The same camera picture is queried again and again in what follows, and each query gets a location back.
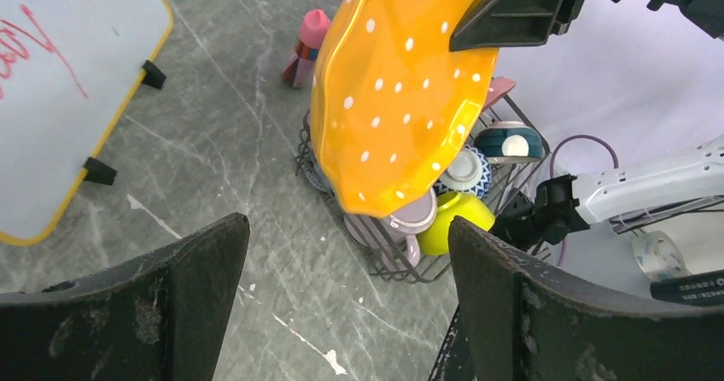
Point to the pink polka-dot plate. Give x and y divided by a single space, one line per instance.
498 89

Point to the black wire dish rack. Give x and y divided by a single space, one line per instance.
509 182

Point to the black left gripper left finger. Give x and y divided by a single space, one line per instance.
158 316

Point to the pink-lid spice bottle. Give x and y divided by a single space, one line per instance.
313 29

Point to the yellow polka-dot plate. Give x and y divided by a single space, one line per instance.
391 104

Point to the yellow-framed whiteboard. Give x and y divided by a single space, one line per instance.
68 70

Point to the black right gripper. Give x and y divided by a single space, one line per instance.
529 23

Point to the teal white-dot bowl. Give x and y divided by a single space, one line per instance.
510 142

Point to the blue zigzag pattern bowl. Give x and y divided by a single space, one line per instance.
470 172

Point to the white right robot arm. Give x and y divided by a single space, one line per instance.
571 203

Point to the lilac mug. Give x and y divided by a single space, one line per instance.
395 236

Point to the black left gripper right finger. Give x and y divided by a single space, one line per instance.
527 320

